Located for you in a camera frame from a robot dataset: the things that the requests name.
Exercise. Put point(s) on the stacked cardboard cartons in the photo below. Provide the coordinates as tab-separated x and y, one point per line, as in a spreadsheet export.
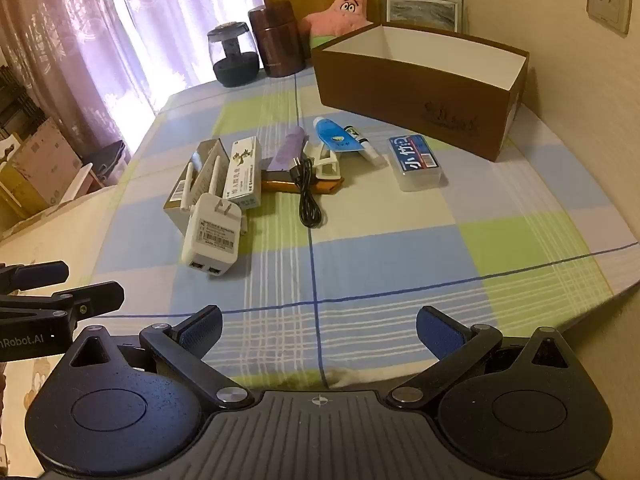
40	170

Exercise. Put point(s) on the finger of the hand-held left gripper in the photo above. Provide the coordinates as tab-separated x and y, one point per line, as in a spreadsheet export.
40	274
95	297

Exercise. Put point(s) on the blue tube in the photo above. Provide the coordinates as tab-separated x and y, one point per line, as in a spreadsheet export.
330	135

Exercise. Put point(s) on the cream hair claw clip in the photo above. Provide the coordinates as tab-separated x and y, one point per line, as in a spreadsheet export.
327	167

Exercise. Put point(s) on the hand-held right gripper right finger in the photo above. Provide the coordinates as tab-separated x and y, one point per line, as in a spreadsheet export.
440	332

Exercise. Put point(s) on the orange utility knife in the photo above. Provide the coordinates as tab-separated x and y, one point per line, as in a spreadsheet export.
280	186

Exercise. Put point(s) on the small white black-capped tube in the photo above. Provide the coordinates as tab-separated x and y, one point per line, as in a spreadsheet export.
372	155

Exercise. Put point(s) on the dark storage shelf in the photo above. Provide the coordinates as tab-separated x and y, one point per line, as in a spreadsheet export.
15	105

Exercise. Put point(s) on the black bin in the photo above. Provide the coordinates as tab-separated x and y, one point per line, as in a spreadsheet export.
107	162

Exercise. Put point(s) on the brown cardboard box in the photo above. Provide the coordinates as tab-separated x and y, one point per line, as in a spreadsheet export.
400	90

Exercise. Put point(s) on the brown cylindrical canister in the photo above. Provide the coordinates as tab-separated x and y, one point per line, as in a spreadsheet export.
277	40

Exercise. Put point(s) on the wall socket plate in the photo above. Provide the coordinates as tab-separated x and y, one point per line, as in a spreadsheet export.
607	0

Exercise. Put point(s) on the white ointment box bird print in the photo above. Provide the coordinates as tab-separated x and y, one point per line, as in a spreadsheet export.
242	170

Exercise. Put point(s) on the glass jar dark base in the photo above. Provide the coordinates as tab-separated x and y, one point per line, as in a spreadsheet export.
232	60

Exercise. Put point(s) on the white plug adapter with antennas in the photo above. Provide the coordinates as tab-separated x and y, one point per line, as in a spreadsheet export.
210	240

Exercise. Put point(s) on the pink starfish plush toy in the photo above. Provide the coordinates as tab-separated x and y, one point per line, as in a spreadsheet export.
350	5

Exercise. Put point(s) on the purple tube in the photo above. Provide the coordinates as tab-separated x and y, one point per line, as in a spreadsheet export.
287	152

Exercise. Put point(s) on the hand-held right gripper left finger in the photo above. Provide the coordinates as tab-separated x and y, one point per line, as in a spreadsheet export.
202	331

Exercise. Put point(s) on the framed picture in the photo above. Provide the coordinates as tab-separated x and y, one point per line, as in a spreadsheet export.
420	10

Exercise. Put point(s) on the sheer purple curtain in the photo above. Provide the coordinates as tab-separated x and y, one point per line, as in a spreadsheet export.
100	35

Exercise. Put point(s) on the clear plastic case blue label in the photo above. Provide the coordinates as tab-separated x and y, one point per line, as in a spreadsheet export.
415	160

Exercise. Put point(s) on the small wooden stool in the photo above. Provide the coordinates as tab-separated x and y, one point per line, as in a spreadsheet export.
80	182

